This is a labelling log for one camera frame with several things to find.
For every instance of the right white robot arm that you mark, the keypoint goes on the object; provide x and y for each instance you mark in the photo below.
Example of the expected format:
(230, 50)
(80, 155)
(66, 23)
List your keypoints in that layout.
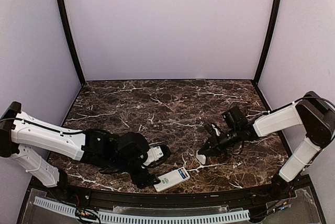
(314, 113)

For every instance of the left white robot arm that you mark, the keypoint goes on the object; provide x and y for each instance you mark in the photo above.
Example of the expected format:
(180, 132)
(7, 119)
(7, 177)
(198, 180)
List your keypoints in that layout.
(109, 152)

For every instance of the small circuit board with wires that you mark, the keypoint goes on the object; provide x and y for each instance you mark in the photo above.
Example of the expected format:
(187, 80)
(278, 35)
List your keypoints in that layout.
(83, 214)

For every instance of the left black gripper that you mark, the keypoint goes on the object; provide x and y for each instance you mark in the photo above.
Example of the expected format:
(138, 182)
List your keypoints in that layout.
(144, 179)

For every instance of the black front rail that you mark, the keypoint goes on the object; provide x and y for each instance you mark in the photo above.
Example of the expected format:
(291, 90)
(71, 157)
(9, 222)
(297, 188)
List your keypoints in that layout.
(249, 197)

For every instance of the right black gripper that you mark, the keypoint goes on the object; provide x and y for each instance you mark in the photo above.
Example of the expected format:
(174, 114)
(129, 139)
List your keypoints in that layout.
(214, 143)

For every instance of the left black frame post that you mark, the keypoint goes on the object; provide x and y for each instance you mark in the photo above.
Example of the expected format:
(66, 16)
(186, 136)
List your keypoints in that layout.
(70, 42)

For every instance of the black frame post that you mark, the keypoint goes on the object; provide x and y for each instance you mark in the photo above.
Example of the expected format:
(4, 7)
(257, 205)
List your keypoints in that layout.
(267, 41)
(70, 42)

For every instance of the white battery cover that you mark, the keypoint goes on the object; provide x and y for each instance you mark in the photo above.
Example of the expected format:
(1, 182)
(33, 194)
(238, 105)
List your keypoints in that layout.
(201, 158)

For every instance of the white slotted cable duct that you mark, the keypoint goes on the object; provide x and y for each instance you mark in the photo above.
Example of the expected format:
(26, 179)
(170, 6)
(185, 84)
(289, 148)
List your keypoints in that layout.
(146, 215)

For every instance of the blue battery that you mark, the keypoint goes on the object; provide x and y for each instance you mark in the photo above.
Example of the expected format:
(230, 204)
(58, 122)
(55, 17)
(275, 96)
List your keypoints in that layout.
(185, 177)

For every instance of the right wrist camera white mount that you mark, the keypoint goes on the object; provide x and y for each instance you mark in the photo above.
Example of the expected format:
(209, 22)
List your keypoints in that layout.
(213, 130)

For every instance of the white remote control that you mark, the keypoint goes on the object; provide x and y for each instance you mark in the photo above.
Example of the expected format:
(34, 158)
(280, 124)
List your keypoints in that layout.
(169, 180)

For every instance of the right black frame post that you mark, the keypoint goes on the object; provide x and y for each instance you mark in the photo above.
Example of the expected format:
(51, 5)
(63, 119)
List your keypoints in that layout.
(267, 41)

